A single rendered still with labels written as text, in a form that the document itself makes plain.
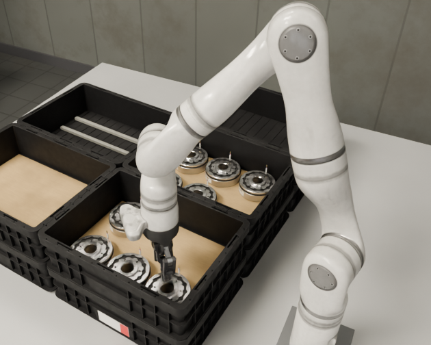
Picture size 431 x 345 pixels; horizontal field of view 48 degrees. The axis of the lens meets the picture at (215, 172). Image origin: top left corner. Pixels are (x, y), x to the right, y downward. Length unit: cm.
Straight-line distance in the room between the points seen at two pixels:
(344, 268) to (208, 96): 38
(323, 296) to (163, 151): 40
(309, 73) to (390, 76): 219
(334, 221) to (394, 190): 82
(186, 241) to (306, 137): 56
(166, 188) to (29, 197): 61
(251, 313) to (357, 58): 194
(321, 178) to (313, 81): 16
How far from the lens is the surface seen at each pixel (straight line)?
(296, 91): 75
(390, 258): 148
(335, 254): 90
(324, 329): 104
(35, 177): 150
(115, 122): 169
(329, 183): 82
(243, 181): 137
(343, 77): 298
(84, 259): 110
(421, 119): 302
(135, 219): 97
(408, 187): 175
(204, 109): 80
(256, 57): 81
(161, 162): 84
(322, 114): 77
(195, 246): 123
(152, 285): 112
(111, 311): 120
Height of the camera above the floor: 173
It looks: 38 degrees down
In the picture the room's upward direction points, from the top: 2 degrees clockwise
